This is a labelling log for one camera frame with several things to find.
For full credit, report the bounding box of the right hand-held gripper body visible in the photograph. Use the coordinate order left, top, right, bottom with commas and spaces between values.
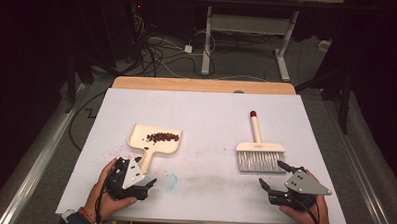
267, 167, 334, 212

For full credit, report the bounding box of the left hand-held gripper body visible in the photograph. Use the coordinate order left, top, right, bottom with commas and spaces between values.
104, 156, 152, 201

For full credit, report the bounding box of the cream dustpan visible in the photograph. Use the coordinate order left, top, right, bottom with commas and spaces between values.
125, 123, 183, 176

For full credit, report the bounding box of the brown crumb debris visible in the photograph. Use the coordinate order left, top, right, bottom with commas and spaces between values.
145, 131, 181, 145

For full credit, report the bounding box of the cream brush with red tip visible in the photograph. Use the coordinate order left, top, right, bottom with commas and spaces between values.
234, 109, 288, 175

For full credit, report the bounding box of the person's left hand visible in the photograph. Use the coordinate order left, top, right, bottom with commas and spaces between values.
84, 156, 140, 224

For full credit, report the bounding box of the person's right hand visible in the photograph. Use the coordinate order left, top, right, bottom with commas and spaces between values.
278, 168, 339, 224

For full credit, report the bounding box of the white board sheet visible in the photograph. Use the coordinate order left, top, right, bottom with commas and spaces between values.
56, 85, 352, 224

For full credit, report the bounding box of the black metal stand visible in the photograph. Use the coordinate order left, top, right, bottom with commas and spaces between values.
293, 59, 354, 135
63, 50, 98, 115

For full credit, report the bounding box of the wooden table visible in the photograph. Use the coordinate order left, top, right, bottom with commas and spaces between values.
111, 75, 298, 96

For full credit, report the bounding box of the white floor socket box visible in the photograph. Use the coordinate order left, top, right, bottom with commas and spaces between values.
318, 38, 333, 54

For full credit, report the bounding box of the left hand-held gripper black cable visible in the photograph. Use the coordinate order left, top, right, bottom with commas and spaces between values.
94, 174, 111, 224

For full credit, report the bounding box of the hand-held gripper black cable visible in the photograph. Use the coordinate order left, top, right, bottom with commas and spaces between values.
292, 194, 322, 224
94, 174, 111, 224

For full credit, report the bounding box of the right hand-held gripper black cable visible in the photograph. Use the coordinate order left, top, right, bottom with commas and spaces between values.
292, 194, 322, 224

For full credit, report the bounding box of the red bracelet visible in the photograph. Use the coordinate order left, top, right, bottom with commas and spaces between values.
78, 206, 95, 220

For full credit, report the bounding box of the metal floor rail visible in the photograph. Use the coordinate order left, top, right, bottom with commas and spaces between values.
317, 95, 397, 224
0, 79, 86, 224

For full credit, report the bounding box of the black floor cable loop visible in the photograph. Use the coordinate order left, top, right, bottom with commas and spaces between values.
67, 89, 107, 154

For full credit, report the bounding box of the bundle of black floor cables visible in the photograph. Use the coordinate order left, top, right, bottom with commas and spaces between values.
129, 9, 221, 81

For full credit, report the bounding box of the white desk frame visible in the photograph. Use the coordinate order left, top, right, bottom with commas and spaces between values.
187, 0, 345, 85

